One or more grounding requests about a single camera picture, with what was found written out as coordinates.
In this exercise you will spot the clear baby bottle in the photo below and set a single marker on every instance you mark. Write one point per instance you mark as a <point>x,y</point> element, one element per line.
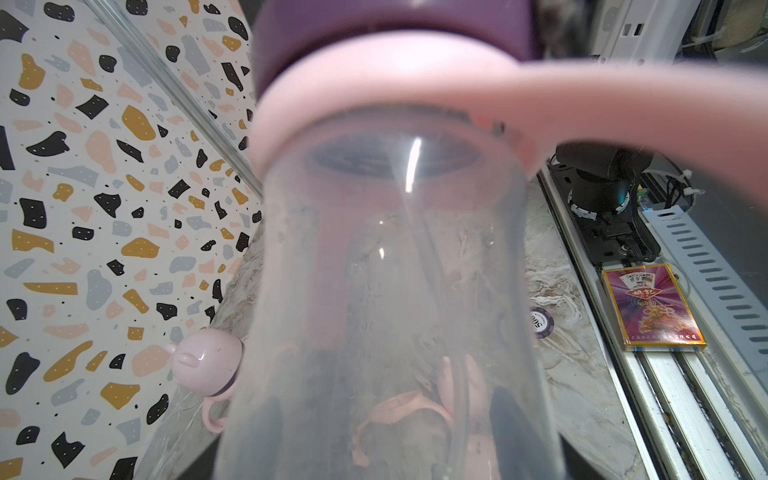
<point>392,337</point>

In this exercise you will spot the pink bottle cap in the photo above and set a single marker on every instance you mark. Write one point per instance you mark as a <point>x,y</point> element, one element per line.
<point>206,362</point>

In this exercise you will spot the purple collar with nipple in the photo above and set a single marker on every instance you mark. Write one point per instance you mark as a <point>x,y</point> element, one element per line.
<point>285,31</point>

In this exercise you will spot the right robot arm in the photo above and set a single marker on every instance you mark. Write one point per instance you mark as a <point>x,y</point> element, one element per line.
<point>605,187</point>

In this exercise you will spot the small black round cap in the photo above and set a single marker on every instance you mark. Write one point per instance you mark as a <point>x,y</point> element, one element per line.
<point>542,321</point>

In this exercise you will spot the orange pink card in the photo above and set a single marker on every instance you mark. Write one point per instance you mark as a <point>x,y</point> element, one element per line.
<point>651,310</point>

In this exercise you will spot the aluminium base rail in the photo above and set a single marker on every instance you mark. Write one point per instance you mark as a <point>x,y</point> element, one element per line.
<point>688,427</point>

